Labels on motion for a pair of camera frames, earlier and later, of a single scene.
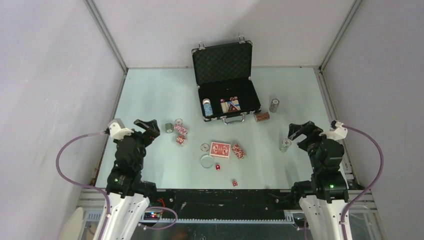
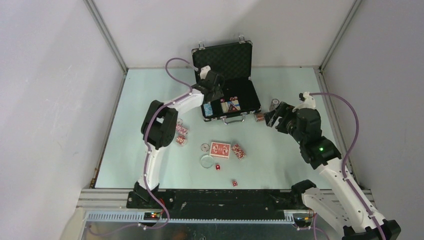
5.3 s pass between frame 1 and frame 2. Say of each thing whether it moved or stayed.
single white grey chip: stayed
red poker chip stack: stayed
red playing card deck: stayed
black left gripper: moved
